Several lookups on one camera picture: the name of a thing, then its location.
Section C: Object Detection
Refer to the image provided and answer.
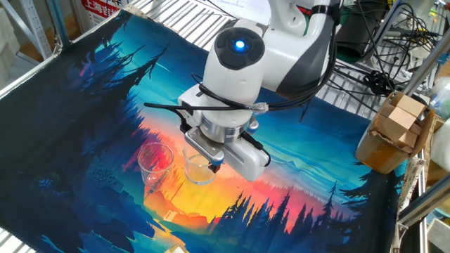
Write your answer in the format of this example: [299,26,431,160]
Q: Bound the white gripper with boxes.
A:
[178,84,271,183]

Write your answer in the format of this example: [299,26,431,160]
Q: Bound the clear plain glass cup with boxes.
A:
[181,143,218,186]

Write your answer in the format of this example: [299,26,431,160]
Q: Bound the clear glass beaker with markings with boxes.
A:
[136,142,176,193]

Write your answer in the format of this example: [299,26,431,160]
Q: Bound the colourful sunset landscape cloth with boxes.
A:
[0,8,405,253]

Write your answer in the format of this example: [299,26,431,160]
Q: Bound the brown cardboard box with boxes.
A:
[354,91,437,176]

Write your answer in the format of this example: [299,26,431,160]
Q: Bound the white paper sheets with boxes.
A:
[207,0,271,22]

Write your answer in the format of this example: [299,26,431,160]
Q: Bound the light wooden block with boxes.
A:
[396,93,426,119]
[399,129,419,148]
[378,106,418,141]

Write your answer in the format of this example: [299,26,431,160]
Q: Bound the black bag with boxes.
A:
[335,13,387,64]

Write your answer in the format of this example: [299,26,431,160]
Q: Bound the patterned fabric strip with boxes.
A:
[389,157,428,253]

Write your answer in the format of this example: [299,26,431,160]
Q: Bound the red and white sign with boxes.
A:
[81,0,122,22]

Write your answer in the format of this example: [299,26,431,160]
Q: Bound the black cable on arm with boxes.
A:
[143,0,340,168]

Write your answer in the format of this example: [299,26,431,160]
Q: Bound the black coiled cable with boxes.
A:
[363,70,397,96]

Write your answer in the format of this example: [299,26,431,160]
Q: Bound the tangled black cable bundle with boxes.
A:
[333,0,442,113]

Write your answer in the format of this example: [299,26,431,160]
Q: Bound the aluminium frame beam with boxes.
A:
[397,175,450,229]

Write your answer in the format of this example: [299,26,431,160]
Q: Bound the blue metal post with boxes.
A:
[47,0,73,48]

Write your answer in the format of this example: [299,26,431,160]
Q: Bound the white perforated shelf frame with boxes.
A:
[0,0,53,60]

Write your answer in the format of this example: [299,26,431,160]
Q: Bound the long aluminium frame post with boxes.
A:
[400,33,450,99]

